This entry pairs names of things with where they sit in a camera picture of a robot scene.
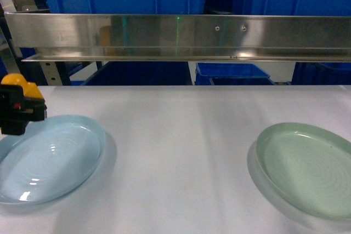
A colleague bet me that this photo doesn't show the stainless steel shelf rail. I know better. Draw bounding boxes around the stainless steel shelf rail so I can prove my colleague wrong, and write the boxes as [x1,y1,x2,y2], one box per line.
[5,12,350,62]

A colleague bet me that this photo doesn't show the yellow two-stud toy block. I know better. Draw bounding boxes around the yellow two-stud toy block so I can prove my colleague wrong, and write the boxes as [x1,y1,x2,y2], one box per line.
[1,73,44,99]

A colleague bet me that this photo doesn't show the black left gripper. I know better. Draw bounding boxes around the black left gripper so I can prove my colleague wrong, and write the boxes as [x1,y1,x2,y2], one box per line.
[1,84,47,135]

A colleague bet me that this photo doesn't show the light green plate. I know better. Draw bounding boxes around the light green plate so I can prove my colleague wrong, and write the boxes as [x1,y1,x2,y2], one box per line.
[255,123,350,222]

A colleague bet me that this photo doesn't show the light blue plate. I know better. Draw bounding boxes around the light blue plate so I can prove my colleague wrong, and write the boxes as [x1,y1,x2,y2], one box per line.
[1,115,106,205]

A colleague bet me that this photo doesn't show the small blue crate below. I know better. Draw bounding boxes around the small blue crate below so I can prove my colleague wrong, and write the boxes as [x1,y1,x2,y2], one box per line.
[195,62,275,85]

